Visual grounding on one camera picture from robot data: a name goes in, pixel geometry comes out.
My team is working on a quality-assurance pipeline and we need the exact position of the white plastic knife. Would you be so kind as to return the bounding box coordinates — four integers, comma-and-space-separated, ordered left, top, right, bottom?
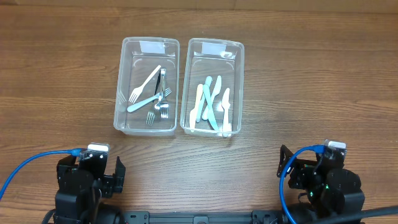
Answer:
221, 88, 231, 138
202, 75, 222, 120

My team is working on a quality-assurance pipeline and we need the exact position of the dark handled metal fork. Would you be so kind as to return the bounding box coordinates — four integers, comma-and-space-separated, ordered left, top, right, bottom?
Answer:
146, 72, 160, 126

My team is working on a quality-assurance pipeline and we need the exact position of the white plastic fork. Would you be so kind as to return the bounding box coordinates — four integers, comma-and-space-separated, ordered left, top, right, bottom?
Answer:
127, 93, 160, 113
129, 65, 161, 103

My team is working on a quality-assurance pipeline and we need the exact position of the teal plastic knife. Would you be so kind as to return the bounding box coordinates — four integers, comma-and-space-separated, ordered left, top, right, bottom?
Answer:
203, 84, 219, 131

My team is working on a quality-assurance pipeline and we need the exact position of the light blue plastic knife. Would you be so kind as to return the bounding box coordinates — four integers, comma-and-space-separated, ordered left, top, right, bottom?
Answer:
196, 76, 213, 123

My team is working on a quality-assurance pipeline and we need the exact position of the cream yellow plastic knife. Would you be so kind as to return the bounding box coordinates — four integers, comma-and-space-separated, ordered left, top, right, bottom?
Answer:
189, 84, 203, 129

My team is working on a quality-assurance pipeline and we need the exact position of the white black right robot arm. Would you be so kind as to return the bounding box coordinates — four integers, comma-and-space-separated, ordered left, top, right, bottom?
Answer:
277, 145, 365, 223

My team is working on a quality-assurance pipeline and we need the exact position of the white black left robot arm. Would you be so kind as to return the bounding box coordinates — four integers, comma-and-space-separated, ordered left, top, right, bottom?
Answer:
43, 143, 287, 224

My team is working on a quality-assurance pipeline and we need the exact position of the left clear plastic container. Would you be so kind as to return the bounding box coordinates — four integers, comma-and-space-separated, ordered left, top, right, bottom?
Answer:
113, 37, 180, 136

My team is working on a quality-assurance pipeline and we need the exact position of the clear plastic container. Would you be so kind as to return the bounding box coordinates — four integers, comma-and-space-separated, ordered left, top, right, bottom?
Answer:
113, 37, 180, 136
180, 38, 244, 138

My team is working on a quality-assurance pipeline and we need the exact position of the right clear plastic container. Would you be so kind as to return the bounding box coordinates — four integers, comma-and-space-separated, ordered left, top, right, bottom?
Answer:
180, 38, 244, 138

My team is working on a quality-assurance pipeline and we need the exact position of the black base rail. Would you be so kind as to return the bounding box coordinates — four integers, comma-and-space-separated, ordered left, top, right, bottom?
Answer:
124, 210, 290, 224

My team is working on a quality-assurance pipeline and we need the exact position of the black thick cable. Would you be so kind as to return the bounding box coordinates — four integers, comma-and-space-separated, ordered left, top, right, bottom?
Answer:
310, 205, 398, 224

